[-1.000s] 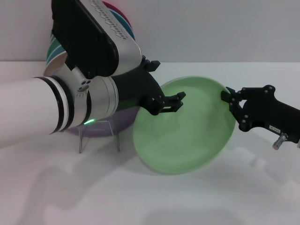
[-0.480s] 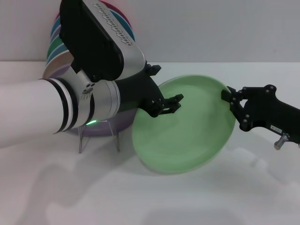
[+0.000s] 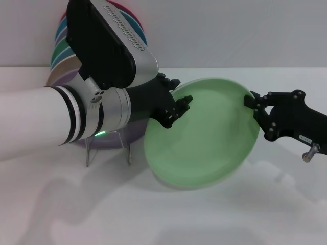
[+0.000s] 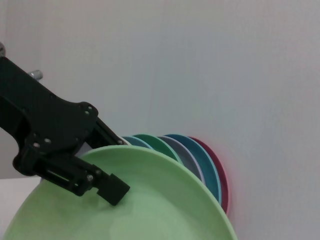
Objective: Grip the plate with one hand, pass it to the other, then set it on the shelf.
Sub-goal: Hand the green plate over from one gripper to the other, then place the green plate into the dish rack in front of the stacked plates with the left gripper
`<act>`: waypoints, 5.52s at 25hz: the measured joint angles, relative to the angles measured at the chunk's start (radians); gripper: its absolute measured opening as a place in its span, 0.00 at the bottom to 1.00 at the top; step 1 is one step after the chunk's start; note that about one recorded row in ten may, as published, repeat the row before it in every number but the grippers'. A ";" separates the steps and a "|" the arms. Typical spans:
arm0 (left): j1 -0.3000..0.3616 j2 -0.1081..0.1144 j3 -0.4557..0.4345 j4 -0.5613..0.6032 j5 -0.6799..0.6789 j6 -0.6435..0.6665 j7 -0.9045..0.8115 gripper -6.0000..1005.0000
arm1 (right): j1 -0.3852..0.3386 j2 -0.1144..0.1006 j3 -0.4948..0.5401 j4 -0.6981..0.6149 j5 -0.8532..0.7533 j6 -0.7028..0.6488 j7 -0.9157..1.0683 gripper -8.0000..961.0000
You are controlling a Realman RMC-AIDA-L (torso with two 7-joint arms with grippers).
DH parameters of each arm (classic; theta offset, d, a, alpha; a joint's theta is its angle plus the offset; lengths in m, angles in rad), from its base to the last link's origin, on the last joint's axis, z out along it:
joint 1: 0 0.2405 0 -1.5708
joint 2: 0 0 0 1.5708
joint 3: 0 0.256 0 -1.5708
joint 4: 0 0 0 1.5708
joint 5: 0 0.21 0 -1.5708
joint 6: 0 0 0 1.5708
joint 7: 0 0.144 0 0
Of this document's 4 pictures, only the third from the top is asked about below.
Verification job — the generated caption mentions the light blue plate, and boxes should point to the light blue plate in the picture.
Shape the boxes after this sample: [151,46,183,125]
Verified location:
[50,50,78,70]

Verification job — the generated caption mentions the dark green plate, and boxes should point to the dark green plate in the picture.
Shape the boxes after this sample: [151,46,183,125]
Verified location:
[51,40,75,64]

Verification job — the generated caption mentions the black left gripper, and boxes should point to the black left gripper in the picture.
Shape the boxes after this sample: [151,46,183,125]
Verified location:
[126,72,194,128]

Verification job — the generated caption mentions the teal blue plate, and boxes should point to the teal blue plate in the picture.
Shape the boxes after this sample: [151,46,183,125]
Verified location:
[55,10,148,51]

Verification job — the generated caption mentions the beige plate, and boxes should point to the beige plate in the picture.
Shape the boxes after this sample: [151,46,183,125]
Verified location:
[47,56,83,86]

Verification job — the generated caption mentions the left wrist camera housing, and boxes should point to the left wrist camera housing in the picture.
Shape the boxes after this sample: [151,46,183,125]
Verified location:
[65,0,159,90]

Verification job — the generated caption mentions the grey purple plate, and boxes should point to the grey purple plate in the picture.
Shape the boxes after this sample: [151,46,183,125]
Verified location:
[55,30,69,47]

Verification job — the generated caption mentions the clear acrylic plate rack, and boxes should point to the clear acrylic plate rack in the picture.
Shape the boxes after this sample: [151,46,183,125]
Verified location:
[85,130,132,168]

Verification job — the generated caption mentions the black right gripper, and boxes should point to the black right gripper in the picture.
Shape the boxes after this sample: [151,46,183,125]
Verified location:
[244,89,327,156]

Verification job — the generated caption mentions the crimson plate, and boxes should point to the crimson plate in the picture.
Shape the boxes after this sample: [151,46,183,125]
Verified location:
[60,0,144,29]

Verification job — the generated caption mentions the light green plate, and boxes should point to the light green plate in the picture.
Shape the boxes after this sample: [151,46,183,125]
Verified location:
[144,77,261,190]

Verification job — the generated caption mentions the grey gripper cable with plug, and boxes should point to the grey gripper cable with plug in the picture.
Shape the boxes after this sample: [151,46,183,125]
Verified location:
[302,143,320,163]

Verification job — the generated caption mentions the lilac plate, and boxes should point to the lilac plate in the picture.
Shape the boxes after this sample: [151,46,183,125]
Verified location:
[45,70,148,150]

